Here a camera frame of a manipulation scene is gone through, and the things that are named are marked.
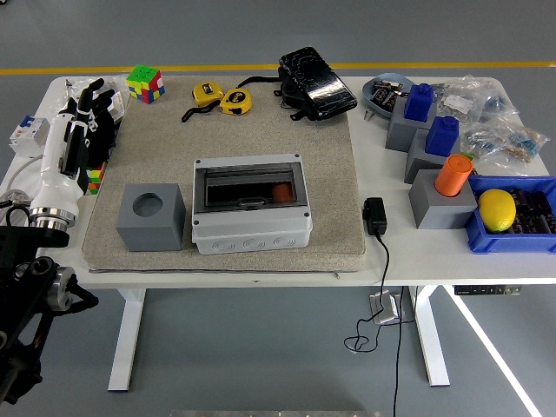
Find black pouch with strap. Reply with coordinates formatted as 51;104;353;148
237;45;359;122

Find grey-white power cable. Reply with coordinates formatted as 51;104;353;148
0;156;44;227

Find white blue circuit breaker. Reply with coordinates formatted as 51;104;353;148
9;114;51;157

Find clear bag of resistors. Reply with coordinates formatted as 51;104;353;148
460;116;551;169

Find black cloth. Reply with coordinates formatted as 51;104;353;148
86;103;122;169

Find small colourful puzzle cube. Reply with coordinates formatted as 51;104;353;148
85;162;108;195

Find large colourful puzzle cube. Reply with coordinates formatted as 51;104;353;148
126;63;166;105

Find white power strip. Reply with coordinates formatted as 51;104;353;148
19;162;90;218

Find grey plastic junction box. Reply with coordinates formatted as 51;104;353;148
190;152;314;255

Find clear bag white parts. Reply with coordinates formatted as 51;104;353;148
436;80;483;125

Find grey block holder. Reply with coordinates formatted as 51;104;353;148
403;129;461;184
407;169;479;230
385;97;438;153

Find grey block with round hole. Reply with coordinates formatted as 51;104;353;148
115;182;183;252

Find yellow tape measure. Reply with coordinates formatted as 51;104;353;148
181;81;226;122
219;88;253;116

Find black hanging cable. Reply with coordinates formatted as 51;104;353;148
392;286;418;417

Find clear bag blue parts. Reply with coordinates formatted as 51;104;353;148
471;76;522;127

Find smoked transparent box lid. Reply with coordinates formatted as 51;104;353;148
194;162;304;214

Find black adapter cord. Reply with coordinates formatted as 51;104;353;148
344;232;392;354

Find black capacitors pile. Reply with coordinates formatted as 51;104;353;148
507;185;556;235

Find black table control panel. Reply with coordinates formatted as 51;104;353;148
454;284;524;297

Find white table leg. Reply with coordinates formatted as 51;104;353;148
407;285;452;387
107;286;147;392

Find blue-grey dish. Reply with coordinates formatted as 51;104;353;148
361;72;416;119

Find yellow lemon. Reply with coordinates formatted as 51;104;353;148
478;189;518;233

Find blue bottle-shaped block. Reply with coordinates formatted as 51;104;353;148
424;116;461;157
403;83;437;122

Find clear bags small parts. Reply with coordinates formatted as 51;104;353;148
47;76;131;122

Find grey-brown mat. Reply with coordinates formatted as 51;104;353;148
81;76;367;275

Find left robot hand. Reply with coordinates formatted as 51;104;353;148
30;77;117;215

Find blue plastic bin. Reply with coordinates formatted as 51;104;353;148
464;175;556;255

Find black capacitor pack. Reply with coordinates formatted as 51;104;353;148
372;80;399;108

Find black power adapter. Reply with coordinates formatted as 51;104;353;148
362;196;388;236

